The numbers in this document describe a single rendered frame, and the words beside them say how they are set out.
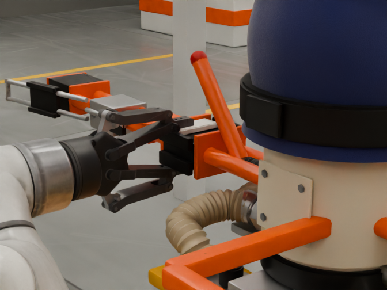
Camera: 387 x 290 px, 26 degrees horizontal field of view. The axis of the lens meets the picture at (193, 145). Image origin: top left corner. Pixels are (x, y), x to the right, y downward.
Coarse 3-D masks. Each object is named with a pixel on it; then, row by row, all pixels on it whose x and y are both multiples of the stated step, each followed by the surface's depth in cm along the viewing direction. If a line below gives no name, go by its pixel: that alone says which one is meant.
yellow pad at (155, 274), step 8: (152, 272) 101; (160, 272) 100; (224, 272) 95; (232, 272) 95; (240, 272) 95; (248, 272) 101; (152, 280) 101; (160, 280) 99; (216, 280) 97; (224, 280) 95; (160, 288) 100; (224, 288) 95
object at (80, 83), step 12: (84, 72) 143; (48, 84) 140; (60, 84) 136; (72, 84) 135; (84, 84) 135; (96, 84) 136; (108, 84) 138; (84, 96) 136; (60, 108) 138; (72, 108) 135
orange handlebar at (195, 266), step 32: (96, 96) 136; (128, 128) 122; (224, 160) 104; (288, 224) 84; (320, 224) 85; (384, 224) 85; (192, 256) 76; (224, 256) 77; (256, 256) 80; (192, 288) 71
